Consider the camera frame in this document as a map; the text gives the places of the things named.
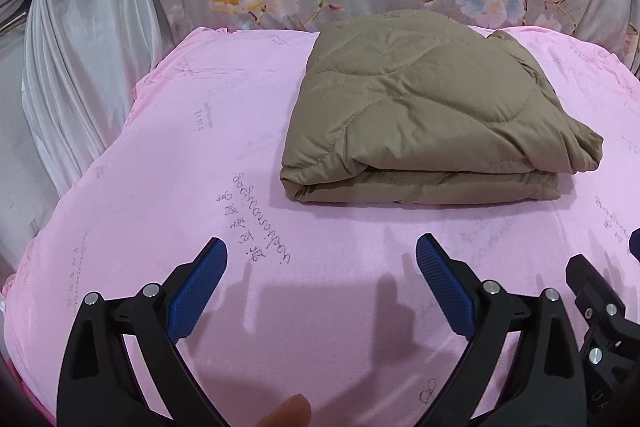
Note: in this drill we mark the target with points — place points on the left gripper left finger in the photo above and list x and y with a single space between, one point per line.
121 364

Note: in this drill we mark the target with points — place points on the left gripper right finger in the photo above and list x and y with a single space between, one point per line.
521 366

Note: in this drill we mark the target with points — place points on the olive quilted jacket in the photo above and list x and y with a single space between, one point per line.
416 108

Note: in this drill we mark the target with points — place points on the person's left hand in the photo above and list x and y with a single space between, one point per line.
295 412

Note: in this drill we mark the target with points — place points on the pink bed sheet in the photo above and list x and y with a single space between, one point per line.
325 301

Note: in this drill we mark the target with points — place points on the white satin curtain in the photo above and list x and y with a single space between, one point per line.
67 72

